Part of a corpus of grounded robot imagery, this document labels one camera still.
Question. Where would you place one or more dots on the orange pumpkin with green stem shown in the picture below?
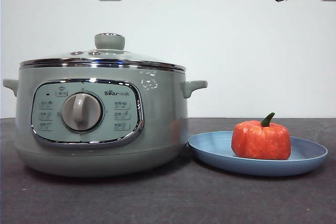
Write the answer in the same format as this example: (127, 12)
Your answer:
(262, 140)

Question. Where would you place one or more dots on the glass lid with green knob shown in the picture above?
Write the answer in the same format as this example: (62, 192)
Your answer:
(109, 41)

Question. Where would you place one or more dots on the pale green electric steamer pot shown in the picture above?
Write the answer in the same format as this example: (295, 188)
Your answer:
(162, 103)

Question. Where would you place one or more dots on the blue round plate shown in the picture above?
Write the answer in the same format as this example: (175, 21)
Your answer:
(210, 148)

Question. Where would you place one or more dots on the grey round control dial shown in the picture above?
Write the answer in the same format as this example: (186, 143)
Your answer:
(82, 111)

